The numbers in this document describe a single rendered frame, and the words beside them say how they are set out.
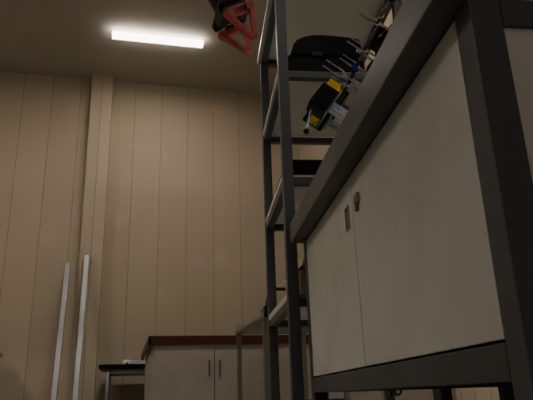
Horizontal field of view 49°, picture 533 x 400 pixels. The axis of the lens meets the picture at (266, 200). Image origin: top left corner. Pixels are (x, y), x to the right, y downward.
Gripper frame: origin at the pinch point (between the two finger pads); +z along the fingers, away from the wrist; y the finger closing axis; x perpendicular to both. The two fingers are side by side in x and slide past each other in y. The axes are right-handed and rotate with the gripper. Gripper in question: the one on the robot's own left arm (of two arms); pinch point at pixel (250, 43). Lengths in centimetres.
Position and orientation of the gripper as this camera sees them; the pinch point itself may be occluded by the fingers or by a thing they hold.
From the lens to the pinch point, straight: 125.4
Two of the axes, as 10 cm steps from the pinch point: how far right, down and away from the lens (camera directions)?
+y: -2.3, 3.2, 9.2
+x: -8.3, 4.3, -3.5
